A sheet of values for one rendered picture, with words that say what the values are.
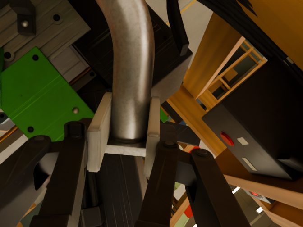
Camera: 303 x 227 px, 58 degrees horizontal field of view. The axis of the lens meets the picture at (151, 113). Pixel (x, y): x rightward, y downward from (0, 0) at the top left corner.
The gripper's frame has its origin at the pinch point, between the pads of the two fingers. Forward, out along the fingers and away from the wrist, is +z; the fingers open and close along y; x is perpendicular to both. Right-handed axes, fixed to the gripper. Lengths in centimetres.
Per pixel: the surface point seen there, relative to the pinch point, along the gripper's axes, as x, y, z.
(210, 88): -250, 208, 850
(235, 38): 2, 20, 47
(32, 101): -9.6, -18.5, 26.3
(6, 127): -39, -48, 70
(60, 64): -15, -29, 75
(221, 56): -4, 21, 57
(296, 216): -60, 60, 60
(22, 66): -4.1, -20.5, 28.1
